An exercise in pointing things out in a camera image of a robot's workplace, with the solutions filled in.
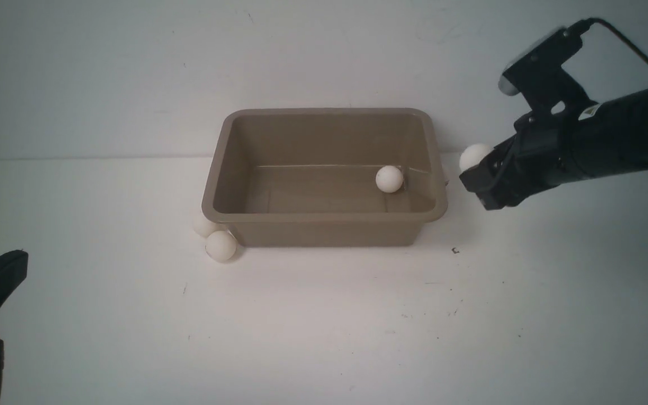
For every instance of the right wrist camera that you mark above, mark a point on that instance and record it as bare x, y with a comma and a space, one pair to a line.
537, 73

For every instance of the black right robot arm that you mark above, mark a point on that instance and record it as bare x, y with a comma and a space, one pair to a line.
602, 140

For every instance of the white ping-pong ball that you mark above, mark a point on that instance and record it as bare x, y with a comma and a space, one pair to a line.
204, 227
389, 179
473, 155
221, 246

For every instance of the tan plastic storage bin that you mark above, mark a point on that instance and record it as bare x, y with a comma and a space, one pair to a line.
306, 177

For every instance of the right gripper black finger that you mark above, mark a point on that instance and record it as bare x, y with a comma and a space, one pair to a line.
488, 181

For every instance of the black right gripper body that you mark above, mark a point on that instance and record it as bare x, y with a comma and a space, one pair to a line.
538, 161

